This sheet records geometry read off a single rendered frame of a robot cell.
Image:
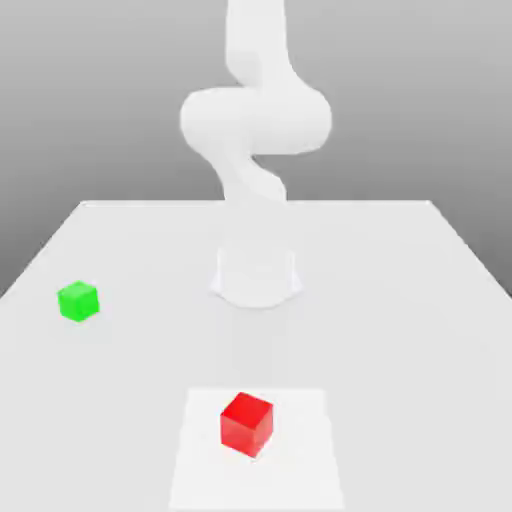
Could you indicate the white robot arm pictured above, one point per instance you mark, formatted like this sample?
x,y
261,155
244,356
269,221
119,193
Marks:
x,y
256,120

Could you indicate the small red cube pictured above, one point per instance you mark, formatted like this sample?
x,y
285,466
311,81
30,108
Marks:
x,y
246,424

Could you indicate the small green cube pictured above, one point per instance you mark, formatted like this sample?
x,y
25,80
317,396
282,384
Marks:
x,y
78,300

